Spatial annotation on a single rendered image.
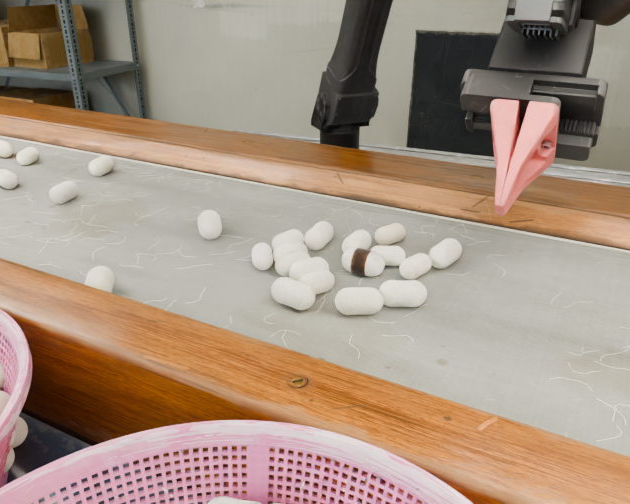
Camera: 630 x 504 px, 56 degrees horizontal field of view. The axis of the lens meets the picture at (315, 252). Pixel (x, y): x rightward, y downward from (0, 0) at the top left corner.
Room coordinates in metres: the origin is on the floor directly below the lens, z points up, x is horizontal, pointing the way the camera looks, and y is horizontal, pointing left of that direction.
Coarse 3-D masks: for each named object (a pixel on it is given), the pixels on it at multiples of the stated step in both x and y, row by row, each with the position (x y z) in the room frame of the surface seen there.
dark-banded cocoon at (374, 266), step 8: (352, 248) 0.44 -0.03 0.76; (344, 256) 0.44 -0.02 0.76; (368, 256) 0.43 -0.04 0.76; (376, 256) 0.43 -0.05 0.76; (344, 264) 0.43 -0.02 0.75; (368, 264) 0.42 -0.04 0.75; (376, 264) 0.42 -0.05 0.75; (384, 264) 0.43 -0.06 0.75; (368, 272) 0.42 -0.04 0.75; (376, 272) 0.42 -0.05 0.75
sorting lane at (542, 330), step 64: (0, 192) 0.63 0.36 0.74; (128, 192) 0.63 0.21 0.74; (192, 192) 0.63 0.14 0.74; (256, 192) 0.63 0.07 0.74; (0, 256) 0.47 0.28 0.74; (64, 256) 0.47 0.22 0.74; (128, 256) 0.47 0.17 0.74; (192, 256) 0.47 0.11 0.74; (320, 256) 0.47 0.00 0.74; (512, 256) 0.47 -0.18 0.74; (576, 256) 0.47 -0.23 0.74; (256, 320) 0.36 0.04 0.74; (320, 320) 0.36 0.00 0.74; (384, 320) 0.36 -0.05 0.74; (448, 320) 0.36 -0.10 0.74; (512, 320) 0.36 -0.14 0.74; (576, 320) 0.36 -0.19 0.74; (448, 384) 0.29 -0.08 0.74; (512, 384) 0.29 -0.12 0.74; (576, 384) 0.29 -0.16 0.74
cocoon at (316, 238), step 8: (320, 224) 0.49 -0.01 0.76; (328, 224) 0.50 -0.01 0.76; (312, 232) 0.48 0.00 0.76; (320, 232) 0.48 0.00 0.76; (328, 232) 0.49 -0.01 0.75; (312, 240) 0.47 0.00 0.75; (320, 240) 0.47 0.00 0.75; (328, 240) 0.49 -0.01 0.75; (312, 248) 0.47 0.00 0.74; (320, 248) 0.48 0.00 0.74
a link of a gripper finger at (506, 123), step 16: (496, 112) 0.43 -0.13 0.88; (512, 112) 0.42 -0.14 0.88; (496, 128) 0.42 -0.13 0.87; (512, 128) 0.42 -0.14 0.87; (560, 128) 0.45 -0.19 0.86; (576, 128) 0.45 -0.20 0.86; (592, 128) 0.44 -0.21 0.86; (496, 144) 0.42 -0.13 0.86; (512, 144) 0.42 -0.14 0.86; (560, 144) 0.44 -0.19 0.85; (576, 144) 0.44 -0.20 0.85; (496, 160) 0.45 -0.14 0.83; (576, 160) 0.45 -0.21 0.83; (496, 176) 0.41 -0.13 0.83; (496, 192) 0.40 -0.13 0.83; (496, 208) 0.40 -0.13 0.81
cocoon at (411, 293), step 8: (392, 280) 0.39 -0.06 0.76; (408, 280) 0.39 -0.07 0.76; (416, 280) 0.39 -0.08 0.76; (384, 288) 0.38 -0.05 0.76; (392, 288) 0.38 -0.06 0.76; (400, 288) 0.38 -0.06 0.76; (408, 288) 0.38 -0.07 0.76; (416, 288) 0.38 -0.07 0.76; (424, 288) 0.38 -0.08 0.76; (384, 296) 0.38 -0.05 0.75; (392, 296) 0.37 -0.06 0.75; (400, 296) 0.37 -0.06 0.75; (408, 296) 0.37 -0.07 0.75; (416, 296) 0.37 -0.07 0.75; (424, 296) 0.38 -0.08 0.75; (384, 304) 0.38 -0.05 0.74; (392, 304) 0.37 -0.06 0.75; (400, 304) 0.38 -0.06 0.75; (408, 304) 0.38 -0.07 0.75; (416, 304) 0.37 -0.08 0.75
